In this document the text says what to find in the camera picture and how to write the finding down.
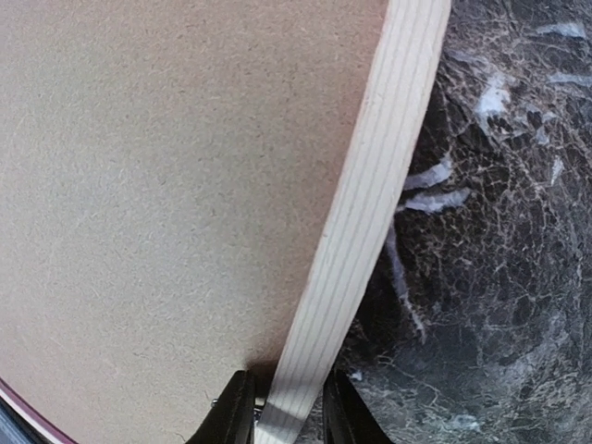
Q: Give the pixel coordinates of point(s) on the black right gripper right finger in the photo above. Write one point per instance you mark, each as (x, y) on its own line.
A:
(346, 418)

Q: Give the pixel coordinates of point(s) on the light wooden picture frame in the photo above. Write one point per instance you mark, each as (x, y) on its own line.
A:
(361, 208)

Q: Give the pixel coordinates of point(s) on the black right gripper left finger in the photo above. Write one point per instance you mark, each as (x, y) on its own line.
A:
(231, 419)

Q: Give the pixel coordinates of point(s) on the brown cardboard backing board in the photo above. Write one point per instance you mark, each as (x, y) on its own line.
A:
(162, 185)

